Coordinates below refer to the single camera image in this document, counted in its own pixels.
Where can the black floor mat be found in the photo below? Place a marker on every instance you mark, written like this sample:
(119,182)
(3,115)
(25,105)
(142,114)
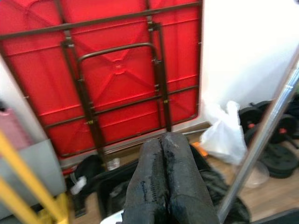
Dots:
(280,218)

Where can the small orange object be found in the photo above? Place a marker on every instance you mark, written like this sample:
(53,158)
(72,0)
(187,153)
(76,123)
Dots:
(201,151)

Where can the white plastic bag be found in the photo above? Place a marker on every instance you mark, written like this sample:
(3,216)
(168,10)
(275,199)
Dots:
(224,140)

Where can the white broom metal pole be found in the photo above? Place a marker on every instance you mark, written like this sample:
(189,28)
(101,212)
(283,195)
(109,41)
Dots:
(261,140)

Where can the clear plastic cup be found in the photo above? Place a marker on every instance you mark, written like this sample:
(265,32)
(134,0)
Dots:
(257,177)

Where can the black open suitcase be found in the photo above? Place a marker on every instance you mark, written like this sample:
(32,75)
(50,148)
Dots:
(105,186)

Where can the small clear plastic jar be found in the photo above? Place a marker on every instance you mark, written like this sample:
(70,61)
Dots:
(114,164)

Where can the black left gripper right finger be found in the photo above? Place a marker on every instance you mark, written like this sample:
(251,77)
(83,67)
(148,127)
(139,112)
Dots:
(187,186)

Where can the white crumpled plastic piece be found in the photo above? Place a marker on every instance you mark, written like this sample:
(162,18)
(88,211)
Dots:
(78,185)

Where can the black dumbbell red collar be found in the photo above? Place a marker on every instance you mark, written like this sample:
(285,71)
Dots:
(280,161)
(290,124)

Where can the red folding table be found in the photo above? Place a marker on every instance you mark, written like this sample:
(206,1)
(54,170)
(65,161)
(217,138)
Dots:
(130,105)

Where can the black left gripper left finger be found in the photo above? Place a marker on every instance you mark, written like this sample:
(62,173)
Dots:
(149,186)

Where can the yellow metal exercise frame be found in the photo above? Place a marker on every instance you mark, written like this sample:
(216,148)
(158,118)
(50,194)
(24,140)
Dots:
(21,166)

